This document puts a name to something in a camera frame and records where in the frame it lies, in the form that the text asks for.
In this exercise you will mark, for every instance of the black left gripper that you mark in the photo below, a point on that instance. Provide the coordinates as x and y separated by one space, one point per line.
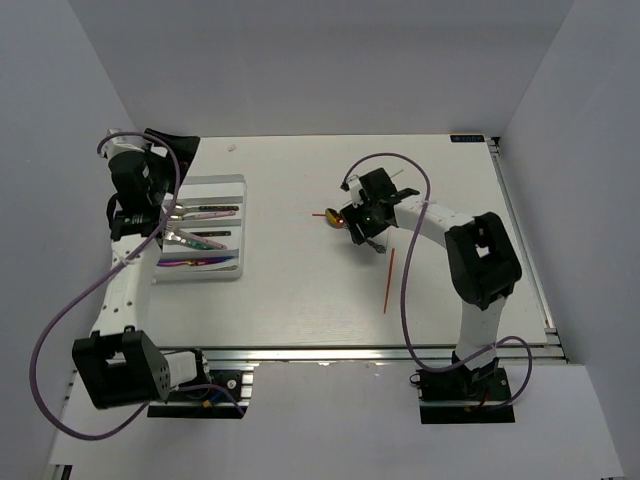
180 153

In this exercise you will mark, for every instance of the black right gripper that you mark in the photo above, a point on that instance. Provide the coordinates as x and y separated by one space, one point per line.
352 216

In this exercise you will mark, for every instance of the silver spoon iridescent handle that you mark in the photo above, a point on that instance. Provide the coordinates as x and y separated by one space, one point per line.
336 220

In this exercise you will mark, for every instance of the gold spoon pink handle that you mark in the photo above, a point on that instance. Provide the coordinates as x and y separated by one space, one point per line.
202 214

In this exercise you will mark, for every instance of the fork with pink handle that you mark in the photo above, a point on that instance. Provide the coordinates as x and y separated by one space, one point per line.
183 233

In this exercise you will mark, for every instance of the knife with teal handle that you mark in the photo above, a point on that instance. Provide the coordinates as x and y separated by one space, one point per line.
196 243

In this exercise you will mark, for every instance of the silver spoon patterned handle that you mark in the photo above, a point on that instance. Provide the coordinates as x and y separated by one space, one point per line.
186 208

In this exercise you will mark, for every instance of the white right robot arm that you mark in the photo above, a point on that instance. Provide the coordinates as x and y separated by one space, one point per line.
483 265

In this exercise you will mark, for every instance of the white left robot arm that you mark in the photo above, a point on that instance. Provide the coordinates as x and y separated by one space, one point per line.
118 362

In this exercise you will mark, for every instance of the white divided cutlery tray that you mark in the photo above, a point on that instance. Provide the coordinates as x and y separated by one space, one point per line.
209 189

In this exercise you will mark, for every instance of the blue label sticker right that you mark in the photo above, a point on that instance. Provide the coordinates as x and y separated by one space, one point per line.
466 138

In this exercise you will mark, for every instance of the iridescent rainbow knife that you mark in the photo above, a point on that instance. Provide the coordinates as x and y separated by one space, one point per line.
194 262

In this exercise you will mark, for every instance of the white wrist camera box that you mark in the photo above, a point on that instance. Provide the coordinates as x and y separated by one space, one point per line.
120 143

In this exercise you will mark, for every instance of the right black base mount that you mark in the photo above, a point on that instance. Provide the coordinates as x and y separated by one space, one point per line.
463 396

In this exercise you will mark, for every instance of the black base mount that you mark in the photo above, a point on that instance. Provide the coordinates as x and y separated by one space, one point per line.
463 396
197 392

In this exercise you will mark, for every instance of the aluminium table frame rail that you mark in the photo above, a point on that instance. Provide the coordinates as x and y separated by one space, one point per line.
551 332

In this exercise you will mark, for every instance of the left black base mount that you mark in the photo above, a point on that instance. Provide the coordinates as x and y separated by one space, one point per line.
197 392

